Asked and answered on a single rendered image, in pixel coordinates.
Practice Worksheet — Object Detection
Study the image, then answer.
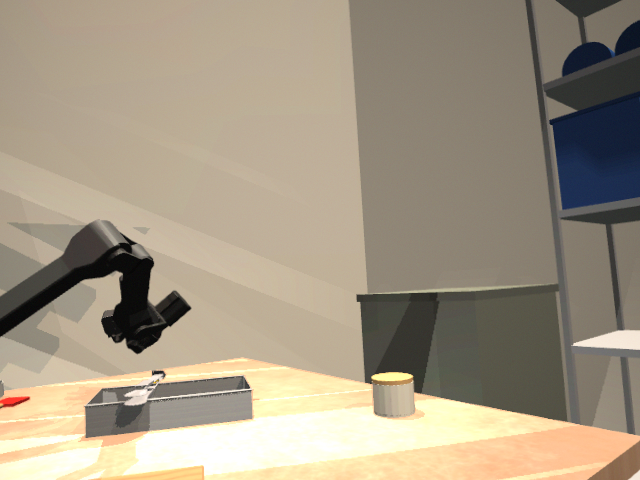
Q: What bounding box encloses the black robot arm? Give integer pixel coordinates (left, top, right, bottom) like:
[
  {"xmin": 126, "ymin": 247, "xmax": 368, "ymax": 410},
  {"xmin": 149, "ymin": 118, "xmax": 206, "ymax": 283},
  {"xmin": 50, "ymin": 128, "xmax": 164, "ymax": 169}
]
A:
[{"xmin": 0, "ymin": 219, "xmax": 192, "ymax": 355}]

